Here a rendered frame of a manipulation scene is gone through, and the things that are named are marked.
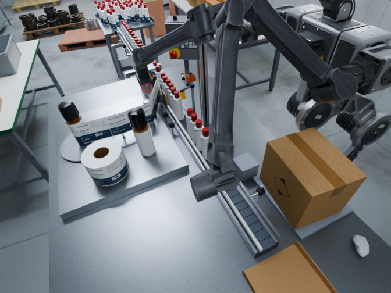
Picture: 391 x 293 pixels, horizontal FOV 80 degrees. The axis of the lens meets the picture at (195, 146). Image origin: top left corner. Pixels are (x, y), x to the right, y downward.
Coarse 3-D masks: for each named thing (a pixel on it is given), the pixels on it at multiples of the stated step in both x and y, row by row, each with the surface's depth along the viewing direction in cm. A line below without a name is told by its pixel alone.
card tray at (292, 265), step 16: (272, 256) 95; (288, 256) 95; (304, 256) 94; (256, 272) 92; (272, 272) 91; (288, 272) 91; (304, 272) 91; (320, 272) 88; (256, 288) 88; (272, 288) 88; (288, 288) 87; (304, 288) 87; (320, 288) 87
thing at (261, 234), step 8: (184, 120) 153; (184, 128) 147; (184, 136) 143; (200, 152) 132; (200, 160) 128; (232, 192) 112; (232, 200) 110; (240, 200) 109; (240, 208) 106; (248, 208) 106; (248, 216) 103; (256, 216) 103; (248, 224) 101; (256, 224) 101; (256, 232) 98; (264, 232) 98; (264, 240) 96; (272, 240) 95; (256, 248) 94; (264, 248) 93
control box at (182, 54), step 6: (168, 18) 116; (180, 18) 114; (186, 18) 114; (168, 24) 112; (174, 24) 112; (180, 24) 111; (168, 30) 114; (174, 48) 120; (198, 48) 118; (180, 54) 122; (186, 54) 121; (192, 54) 121; (198, 54) 120
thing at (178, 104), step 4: (176, 92) 139; (176, 96) 140; (176, 100) 141; (180, 100) 142; (176, 104) 143; (180, 104) 144; (176, 108) 146; (180, 108) 146; (176, 112) 148; (180, 112) 148; (176, 116) 152; (180, 116) 150; (180, 120) 153
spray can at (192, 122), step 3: (192, 114) 124; (195, 114) 124; (192, 117) 124; (195, 117) 123; (192, 120) 125; (192, 123) 125; (192, 126) 127; (192, 129) 129; (192, 132) 130; (192, 135) 133; (192, 138) 135; (195, 144) 136
